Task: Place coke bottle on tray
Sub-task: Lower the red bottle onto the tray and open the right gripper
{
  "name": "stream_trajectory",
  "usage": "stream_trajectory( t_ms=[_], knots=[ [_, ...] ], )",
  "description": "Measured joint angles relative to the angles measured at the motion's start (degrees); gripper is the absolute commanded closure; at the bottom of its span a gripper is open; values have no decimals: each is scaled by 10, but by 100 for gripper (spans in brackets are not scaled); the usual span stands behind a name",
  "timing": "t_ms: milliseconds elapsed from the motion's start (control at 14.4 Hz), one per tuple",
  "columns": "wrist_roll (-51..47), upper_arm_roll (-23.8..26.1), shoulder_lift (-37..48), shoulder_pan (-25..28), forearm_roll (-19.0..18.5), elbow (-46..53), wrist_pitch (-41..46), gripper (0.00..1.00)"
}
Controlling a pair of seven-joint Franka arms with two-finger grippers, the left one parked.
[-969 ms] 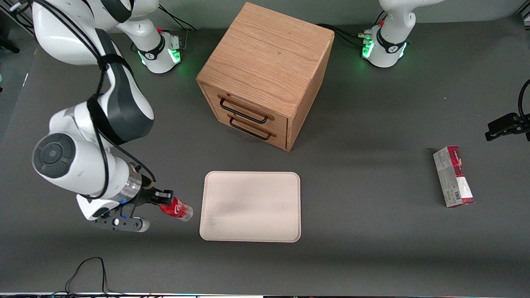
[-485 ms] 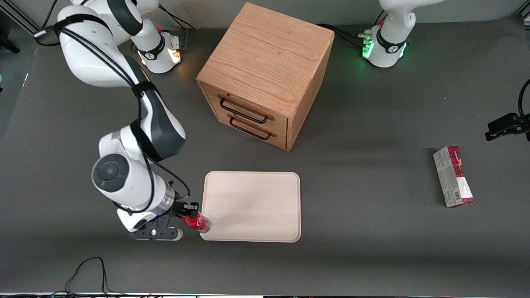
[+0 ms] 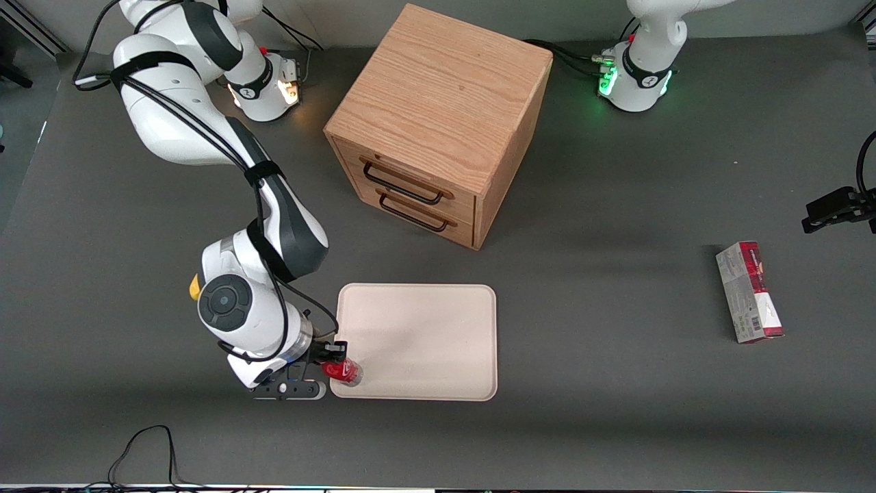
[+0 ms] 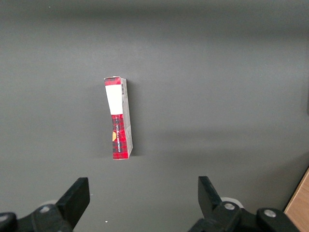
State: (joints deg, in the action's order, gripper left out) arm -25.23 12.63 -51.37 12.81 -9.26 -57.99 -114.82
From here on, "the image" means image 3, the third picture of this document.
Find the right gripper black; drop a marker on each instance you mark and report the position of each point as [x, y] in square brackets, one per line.
[319, 352]

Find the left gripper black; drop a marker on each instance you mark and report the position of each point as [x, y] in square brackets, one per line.
[836, 207]

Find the small red coke bottle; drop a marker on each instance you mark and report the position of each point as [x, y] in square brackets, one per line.
[345, 372]

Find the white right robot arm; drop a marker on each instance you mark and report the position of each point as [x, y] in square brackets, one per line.
[171, 123]

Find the cream rectangular tray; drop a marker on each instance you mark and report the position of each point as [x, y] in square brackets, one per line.
[424, 342]

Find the red plaid cardboard box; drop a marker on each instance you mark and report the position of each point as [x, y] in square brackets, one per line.
[749, 291]

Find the yellow lemon toy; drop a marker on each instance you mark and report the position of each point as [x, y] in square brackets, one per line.
[195, 287]

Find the wooden drawer front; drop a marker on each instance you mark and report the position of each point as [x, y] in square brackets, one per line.
[465, 233]
[462, 209]

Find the wooden two-drawer cabinet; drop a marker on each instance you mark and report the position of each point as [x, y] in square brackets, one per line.
[445, 82]

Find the black stand leg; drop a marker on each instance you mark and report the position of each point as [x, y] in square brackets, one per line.
[17, 77]

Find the grey aluminium frame rail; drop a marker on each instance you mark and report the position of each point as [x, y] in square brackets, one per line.
[34, 31]

